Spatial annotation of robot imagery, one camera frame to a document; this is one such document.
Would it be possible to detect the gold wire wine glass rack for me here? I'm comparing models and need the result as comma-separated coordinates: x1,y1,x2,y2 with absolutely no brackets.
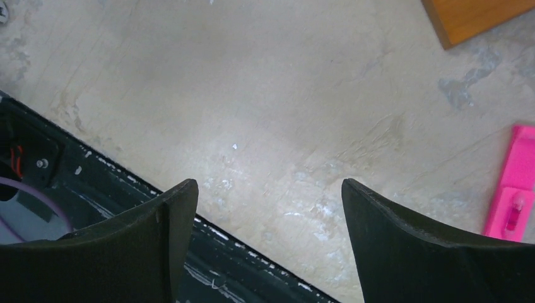
421,0,534,50

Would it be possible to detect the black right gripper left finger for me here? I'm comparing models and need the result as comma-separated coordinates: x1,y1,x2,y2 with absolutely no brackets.
1,179,199,302

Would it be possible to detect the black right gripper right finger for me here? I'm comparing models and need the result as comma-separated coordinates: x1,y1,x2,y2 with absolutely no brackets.
341,179,534,302

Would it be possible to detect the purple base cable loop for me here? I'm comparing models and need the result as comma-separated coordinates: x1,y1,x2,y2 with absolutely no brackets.
0,175,74,244

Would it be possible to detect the pink plastic clip tool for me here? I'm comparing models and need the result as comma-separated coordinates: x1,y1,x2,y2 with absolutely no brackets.
483,124,534,242

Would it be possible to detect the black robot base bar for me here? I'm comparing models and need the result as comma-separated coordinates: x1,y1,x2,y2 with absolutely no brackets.
1,93,332,302

